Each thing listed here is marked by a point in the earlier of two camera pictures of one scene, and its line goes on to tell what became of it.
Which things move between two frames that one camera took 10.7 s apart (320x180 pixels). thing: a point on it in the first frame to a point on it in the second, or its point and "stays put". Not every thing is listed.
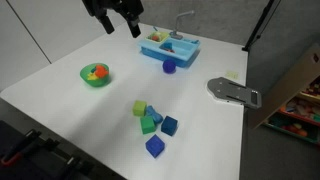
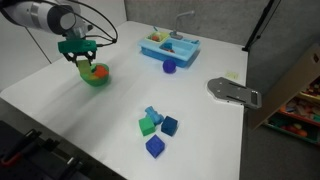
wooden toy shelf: x=292 y=103 stays put
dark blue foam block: x=169 y=125 stays put
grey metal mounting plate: x=224 y=89 stays put
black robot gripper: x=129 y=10 to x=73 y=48
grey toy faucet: x=174 y=34 stays put
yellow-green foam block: x=139 y=107 to x=84 y=67
